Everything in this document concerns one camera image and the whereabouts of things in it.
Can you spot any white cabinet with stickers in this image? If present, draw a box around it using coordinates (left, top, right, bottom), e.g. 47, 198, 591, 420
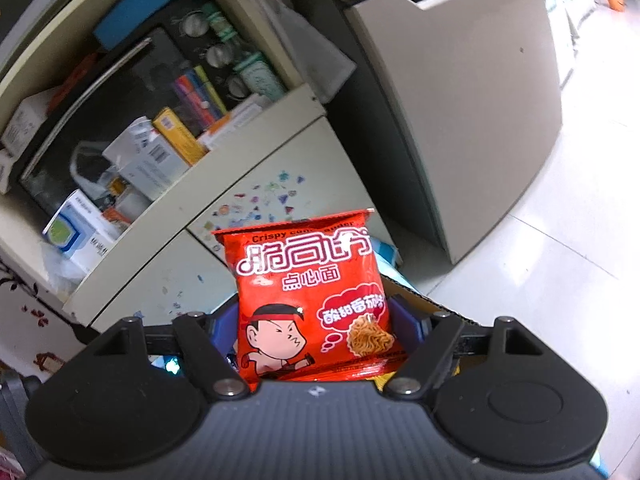
0, 0, 396, 332

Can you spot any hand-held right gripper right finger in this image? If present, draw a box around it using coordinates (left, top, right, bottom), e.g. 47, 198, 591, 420
383, 295, 547, 402

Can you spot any grey cabinet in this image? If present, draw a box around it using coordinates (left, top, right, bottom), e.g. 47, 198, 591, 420
320, 0, 563, 266

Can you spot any small white box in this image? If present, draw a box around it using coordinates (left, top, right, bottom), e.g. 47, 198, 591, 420
0, 87, 62, 157

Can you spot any cardboard box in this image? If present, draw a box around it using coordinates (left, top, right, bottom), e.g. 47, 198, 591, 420
377, 267, 483, 331

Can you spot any black toaster oven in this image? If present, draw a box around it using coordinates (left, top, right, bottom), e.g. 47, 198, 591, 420
20, 2, 251, 217

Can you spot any dark grey suitcase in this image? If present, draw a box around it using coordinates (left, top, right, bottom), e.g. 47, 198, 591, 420
0, 370, 48, 480

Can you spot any white barcode box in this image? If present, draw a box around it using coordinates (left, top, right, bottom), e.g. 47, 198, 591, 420
102, 116, 192, 201

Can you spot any green patterned box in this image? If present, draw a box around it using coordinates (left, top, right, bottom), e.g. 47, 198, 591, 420
232, 52, 287, 106

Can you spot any yellow orange box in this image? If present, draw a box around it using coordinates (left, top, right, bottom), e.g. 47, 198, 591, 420
152, 106, 207, 167

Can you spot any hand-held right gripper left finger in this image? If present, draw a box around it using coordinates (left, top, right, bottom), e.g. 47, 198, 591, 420
84, 296, 252, 402

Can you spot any colourful marker pack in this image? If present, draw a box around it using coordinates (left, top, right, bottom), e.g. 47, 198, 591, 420
172, 65, 229, 124

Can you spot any blue box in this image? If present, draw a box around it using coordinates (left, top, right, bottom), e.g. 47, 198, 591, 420
94, 0, 187, 51

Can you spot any white teal box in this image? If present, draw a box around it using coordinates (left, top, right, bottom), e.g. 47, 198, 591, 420
42, 189, 121, 274

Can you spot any flat white orange box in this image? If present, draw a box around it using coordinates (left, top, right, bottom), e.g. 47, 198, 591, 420
197, 92, 274, 151

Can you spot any white counter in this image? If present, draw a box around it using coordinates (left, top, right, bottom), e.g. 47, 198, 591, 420
530, 0, 598, 88

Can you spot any red noodle snack packet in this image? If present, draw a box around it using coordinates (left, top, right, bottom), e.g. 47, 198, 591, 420
210, 207, 411, 384

